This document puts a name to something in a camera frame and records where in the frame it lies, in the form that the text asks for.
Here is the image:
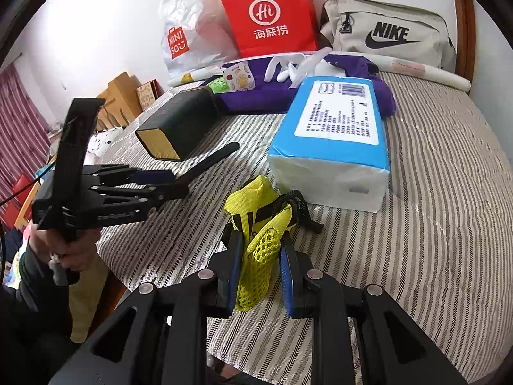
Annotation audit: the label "person's left hand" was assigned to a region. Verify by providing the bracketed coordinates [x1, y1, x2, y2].
[29, 223, 101, 272]

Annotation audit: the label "beige nike bag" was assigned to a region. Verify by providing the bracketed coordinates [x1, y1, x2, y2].
[321, 0, 457, 72]

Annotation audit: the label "rolled patterned paper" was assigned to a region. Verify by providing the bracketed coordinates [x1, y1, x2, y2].
[167, 50, 472, 93]

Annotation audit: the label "dark green tea tin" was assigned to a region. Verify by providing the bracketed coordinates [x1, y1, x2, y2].
[136, 86, 219, 162]

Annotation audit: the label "blue tissue pack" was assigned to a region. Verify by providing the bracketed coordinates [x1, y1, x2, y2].
[268, 77, 390, 213]

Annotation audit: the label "white spotted plush toy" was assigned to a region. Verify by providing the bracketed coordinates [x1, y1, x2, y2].
[87, 127, 123, 158]

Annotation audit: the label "pink striped curtain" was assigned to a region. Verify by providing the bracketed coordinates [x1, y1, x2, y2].
[0, 65, 50, 199]

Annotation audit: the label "yellow adidas waist bag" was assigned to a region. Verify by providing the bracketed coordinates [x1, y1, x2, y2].
[224, 175, 324, 311]

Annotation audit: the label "brown printed box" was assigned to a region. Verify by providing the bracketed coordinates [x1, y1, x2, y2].
[136, 79, 162, 111]

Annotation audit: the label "green tissue packet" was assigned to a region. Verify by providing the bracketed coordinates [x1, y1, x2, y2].
[206, 77, 232, 94]

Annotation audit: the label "brown wooden door frame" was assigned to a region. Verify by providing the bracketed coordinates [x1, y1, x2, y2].
[454, 0, 476, 82]

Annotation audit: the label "white miniso plastic bag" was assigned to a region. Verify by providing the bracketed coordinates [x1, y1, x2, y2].
[161, 0, 238, 78]

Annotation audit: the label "white gloves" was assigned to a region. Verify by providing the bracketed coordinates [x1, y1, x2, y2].
[264, 48, 334, 88]

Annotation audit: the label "wooden furniture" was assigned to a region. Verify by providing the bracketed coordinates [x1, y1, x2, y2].
[97, 71, 143, 129]

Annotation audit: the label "red haidilao paper bag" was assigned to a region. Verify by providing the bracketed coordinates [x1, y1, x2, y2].
[221, 0, 318, 57]

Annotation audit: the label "purple cloth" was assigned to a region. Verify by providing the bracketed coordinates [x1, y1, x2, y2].
[213, 54, 397, 119]

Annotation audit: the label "small patterned tissue packet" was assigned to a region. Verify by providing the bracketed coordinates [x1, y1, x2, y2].
[223, 61, 256, 92]

